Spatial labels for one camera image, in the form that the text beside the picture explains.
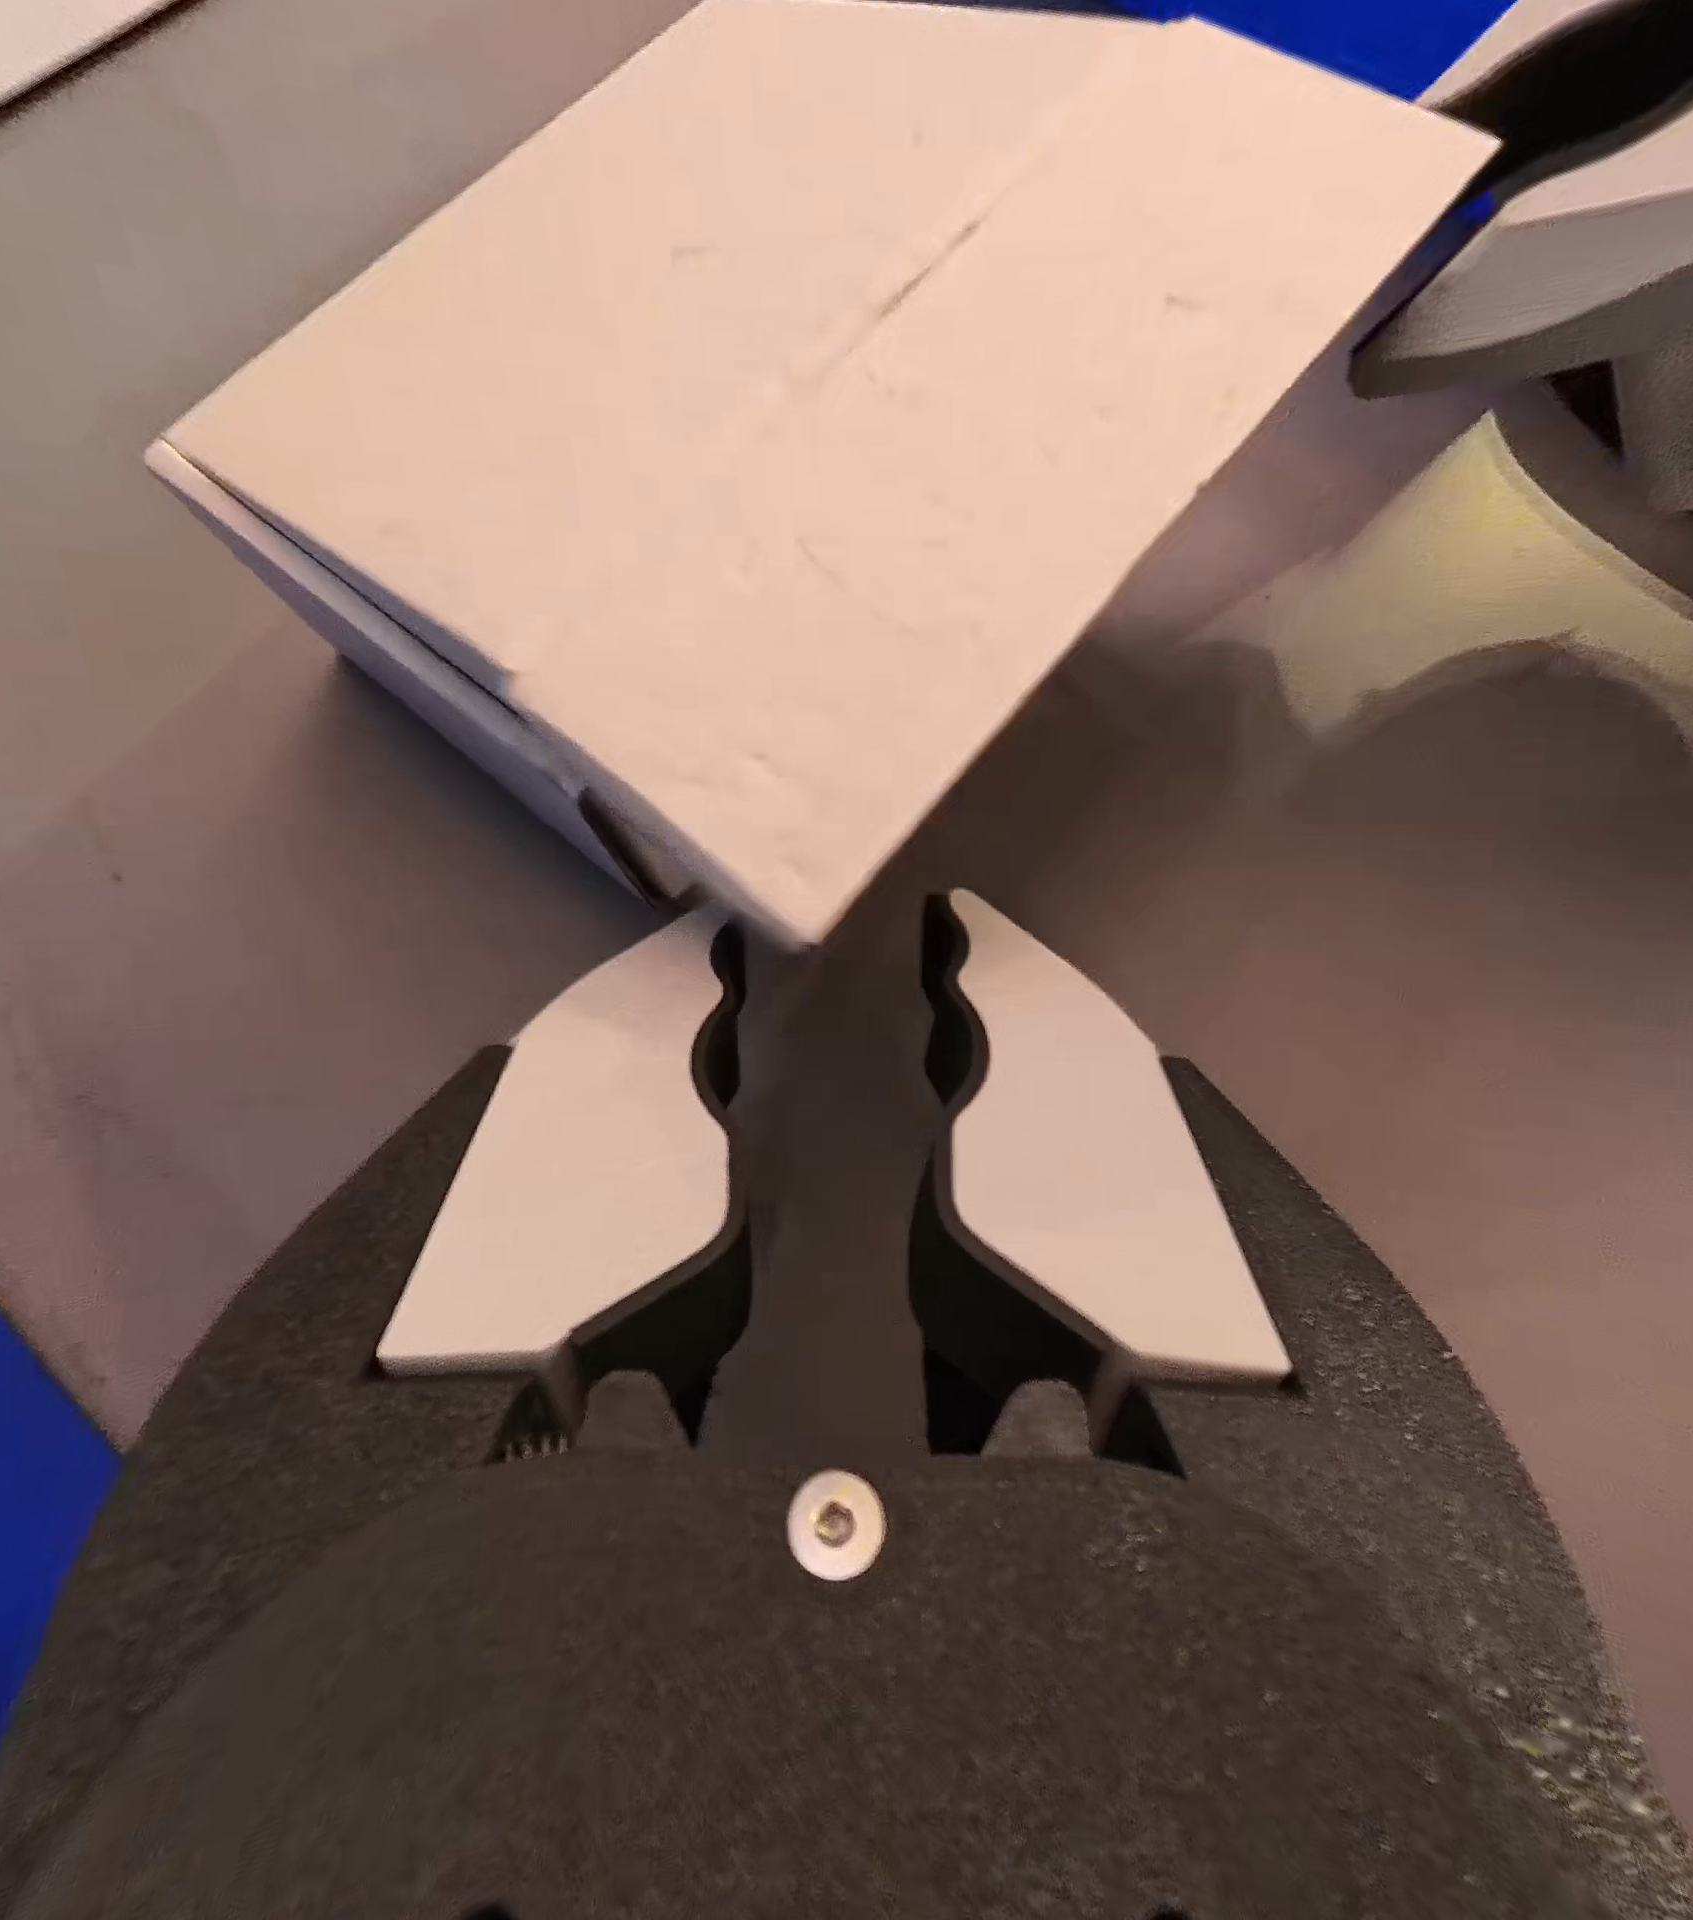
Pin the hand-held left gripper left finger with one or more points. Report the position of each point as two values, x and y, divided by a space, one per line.
561 1202

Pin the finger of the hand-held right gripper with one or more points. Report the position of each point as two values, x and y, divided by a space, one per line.
1609 270
1536 40

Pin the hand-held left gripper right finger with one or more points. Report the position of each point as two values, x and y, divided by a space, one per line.
1101 1202

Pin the white cardboard mailer box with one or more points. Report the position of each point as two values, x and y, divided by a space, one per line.
817 450

